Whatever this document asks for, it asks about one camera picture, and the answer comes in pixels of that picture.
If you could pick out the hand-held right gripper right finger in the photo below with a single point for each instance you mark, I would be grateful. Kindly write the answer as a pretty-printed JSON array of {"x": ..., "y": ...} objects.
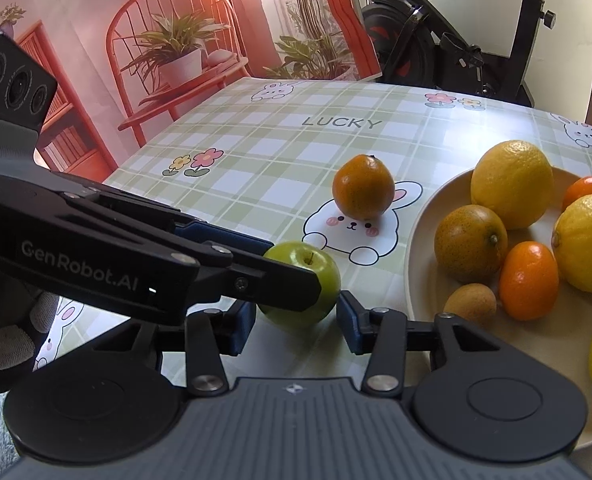
[{"x": 348, "y": 327}]

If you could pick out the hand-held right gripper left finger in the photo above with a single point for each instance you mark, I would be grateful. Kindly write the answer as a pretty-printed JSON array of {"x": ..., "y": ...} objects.
[{"x": 243, "y": 330}]

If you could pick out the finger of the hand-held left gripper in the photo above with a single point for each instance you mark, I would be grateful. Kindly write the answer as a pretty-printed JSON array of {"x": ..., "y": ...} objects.
[
  {"x": 216, "y": 237},
  {"x": 276, "y": 285}
]

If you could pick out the brown kiwi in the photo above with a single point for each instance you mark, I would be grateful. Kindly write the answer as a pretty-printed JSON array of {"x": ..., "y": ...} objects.
[{"x": 471, "y": 304}]

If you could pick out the speckled brownish orange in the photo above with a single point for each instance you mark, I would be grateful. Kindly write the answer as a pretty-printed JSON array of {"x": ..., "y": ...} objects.
[{"x": 470, "y": 242}]

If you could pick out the bright orange mandarin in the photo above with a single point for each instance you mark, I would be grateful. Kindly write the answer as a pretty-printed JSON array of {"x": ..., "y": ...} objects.
[{"x": 528, "y": 281}]

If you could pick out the beige oval plate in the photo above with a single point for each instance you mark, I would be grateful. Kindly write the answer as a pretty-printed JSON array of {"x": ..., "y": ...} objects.
[{"x": 541, "y": 347}]

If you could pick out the yellow lemon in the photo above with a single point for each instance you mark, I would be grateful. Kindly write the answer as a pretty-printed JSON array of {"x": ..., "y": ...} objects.
[
  {"x": 512, "y": 183},
  {"x": 588, "y": 242}
]

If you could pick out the small orange mandarin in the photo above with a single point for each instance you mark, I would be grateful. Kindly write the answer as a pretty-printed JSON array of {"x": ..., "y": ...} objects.
[{"x": 585, "y": 192}]

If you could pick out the person's left hand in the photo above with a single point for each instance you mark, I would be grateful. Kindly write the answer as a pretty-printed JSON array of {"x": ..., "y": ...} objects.
[{"x": 6, "y": 347}]

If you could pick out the green plaid tablecloth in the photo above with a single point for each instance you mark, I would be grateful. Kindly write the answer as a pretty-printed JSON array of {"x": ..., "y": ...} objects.
[{"x": 276, "y": 160}]

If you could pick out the dark orange with stem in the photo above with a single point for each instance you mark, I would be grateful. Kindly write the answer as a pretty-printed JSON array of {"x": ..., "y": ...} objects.
[{"x": 363, "y": 187}]

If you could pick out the black exercise bike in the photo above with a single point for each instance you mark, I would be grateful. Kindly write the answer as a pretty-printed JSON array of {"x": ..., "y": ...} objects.
[{"x": 406, "y": 35}]

